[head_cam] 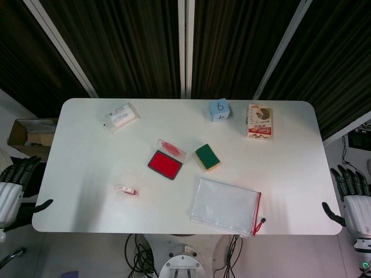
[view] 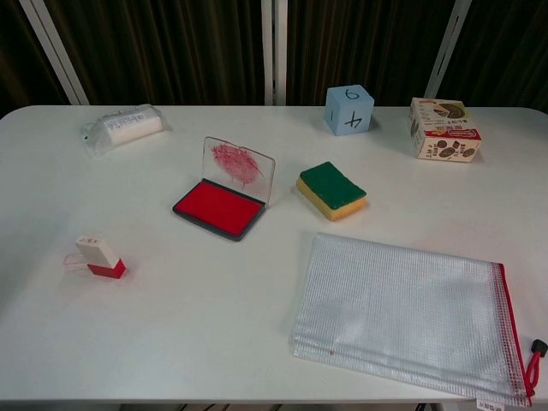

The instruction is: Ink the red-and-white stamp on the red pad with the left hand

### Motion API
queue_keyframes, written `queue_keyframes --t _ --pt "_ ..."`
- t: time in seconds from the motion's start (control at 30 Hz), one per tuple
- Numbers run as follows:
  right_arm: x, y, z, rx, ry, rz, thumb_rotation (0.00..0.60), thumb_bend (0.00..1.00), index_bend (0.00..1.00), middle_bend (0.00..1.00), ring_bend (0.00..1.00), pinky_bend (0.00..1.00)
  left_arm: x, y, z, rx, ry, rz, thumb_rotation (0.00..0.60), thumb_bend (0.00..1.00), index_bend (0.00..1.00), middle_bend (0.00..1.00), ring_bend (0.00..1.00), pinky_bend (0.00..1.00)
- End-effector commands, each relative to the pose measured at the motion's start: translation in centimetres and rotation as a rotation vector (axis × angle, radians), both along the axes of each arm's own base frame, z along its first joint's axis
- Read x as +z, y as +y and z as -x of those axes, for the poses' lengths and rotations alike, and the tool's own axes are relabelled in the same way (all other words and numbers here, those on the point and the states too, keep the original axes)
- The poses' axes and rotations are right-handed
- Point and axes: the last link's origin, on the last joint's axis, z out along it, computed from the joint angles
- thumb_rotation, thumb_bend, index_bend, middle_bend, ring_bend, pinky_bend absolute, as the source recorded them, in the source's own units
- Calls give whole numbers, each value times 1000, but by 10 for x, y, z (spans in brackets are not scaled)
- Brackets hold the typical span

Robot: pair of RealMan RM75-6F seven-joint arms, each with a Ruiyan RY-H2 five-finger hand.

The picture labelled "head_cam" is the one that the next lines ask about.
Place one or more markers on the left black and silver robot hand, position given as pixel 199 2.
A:
pixel 10 199

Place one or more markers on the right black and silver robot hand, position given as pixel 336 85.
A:
pixel 358 211

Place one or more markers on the white red stamp block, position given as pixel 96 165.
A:
pixel 127 189

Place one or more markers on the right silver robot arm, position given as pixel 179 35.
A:
pixel 363 256

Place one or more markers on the metal chair leg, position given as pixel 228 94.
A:
pixel 13 255

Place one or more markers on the brown cardboard box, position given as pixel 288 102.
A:
pixel 32 139

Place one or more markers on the black electronic device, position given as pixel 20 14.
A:
pixel 359 140

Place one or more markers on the printed snack box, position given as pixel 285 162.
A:
pixel 261 121

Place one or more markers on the white mesh zip pouch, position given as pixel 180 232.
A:
pixel 223 207

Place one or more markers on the clear packet with white roll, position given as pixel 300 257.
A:
pixel 121 117

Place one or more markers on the red ink pad with clear lid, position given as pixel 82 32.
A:
pixel 163 163

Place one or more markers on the green and yellow sponge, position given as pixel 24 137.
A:
pixel 207 156

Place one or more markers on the light blue numbered cube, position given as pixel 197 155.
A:
pixel 220 111

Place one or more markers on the dark pleated curtain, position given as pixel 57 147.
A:
pixel 130 43

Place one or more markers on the white frame post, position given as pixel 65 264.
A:
pixel 281 49
pixel 61 43
pixel 185 46

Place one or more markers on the silver robot torso mount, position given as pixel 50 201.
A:
pixel 182 262

